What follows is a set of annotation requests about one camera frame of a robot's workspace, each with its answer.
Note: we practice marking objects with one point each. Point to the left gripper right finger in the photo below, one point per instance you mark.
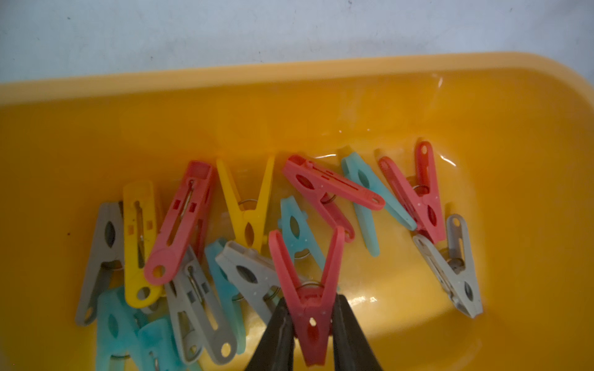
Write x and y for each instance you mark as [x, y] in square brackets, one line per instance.
[352, 350]

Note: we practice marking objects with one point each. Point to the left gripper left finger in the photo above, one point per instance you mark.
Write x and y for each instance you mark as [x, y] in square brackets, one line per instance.
[275, 351]

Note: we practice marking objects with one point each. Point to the red clothespin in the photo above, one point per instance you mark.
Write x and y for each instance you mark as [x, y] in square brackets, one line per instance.
[310, 306]
[319, 186]
[421, 200]
[186, 215]

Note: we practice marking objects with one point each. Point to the grey clothespin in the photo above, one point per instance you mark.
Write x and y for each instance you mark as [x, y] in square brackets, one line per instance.
[456, 273]
[198, 320]
[253, 275]
[106, 255]

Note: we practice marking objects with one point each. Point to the grey clothespin bottom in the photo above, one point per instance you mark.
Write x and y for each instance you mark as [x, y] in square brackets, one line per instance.
[456, 273]

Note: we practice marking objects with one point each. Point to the yellow plastic storage box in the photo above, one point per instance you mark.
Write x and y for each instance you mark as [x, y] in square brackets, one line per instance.
[512, 135]

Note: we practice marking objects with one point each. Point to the yellow clothespin middle left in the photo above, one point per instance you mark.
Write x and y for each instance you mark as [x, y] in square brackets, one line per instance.
[248, 217]

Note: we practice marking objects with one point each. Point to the yellow clothespin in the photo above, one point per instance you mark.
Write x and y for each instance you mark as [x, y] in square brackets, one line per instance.
[248, 217]
[142, 214]

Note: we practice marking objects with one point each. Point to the yellow clothespin bottom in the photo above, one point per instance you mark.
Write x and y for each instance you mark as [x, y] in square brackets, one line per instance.
[142, 214]

